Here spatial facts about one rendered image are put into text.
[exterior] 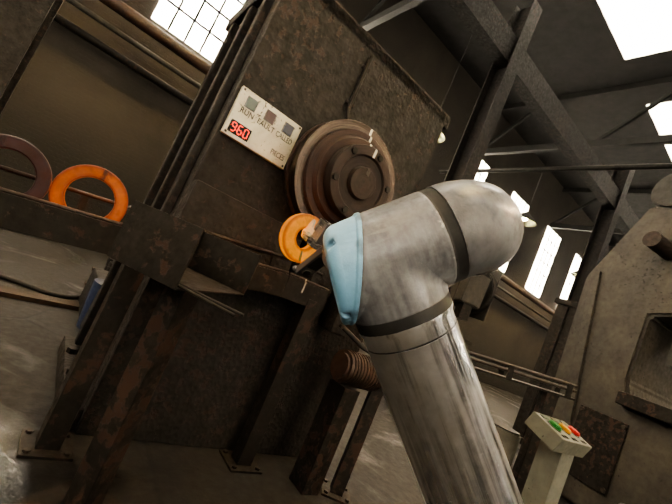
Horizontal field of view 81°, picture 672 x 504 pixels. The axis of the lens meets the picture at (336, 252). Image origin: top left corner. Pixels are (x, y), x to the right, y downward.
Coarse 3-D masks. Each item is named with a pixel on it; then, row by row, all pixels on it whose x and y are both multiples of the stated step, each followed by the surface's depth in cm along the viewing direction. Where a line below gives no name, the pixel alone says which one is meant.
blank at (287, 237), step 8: (296, 216) 117; (304, 216) 118; (312, 216) 120; (288, 224) 115; (296, 224) 117; (304, 224) 118; (280, 232) 117; (288, 232) 115; (296, 232) 117; (280, 240) 116; (288, 240) 116; (280, 248) 118; (288, 248) 116; (296, 248) 118; (304, 248) 121; (312, 248) 121; (288, 256) 117; (296, 256) 118; (304, 256) 120
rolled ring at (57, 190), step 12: (72, 168) 103; (84, 168) 104; (96, 168) 105; (60, 180) 102; (72, 180) 103; (108, 180) 107; (120, 180) 109; (60, 192) 102; (120, 192) 109; (60, 204) 102; (120, 204) 109; (108, 216) 108; (120, 216) 110
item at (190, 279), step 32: (128, 224) 86; (160, 224) 84; (192, 224) 81; (128, 256) 84; (160, 256) 82; (192, 256) 110; (224, 256) 108; (256, 256) 105; (192, 288) 85; (224, 288) 100; (160, 320) 93; (160, 352) 92; (128, 384) 91; (128, 416) 90; (96, 448) 90; (96, 480) 88
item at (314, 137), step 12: (336, 120) 142; (348, 120) 145; (312, 132) 143; (324, 132) 140; (372, 132) 152; (300, 144) 142; (312, 144) 138; (384, 144) 156; (300, 156) 136; (300, 168) 137; (300, 180) 138; (300, 192) 138; (300, 204) 139
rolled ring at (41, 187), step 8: (0, 136) 93; (8, 136) 94; (0, 144) 94; (8, 144) 94; (16, 144) 95; (24, 144) 96; (24, 152) 96; (32, 152) 97; (40, 152) 98; (32, 160) 97; (40, 160) 98; (40, 168) 98; (48, 168) 99; (40, 176) 99; (48, 176) 100; (40, 184) 99; (48, 184) 100; (32, 192) 98; (40, 192) 99
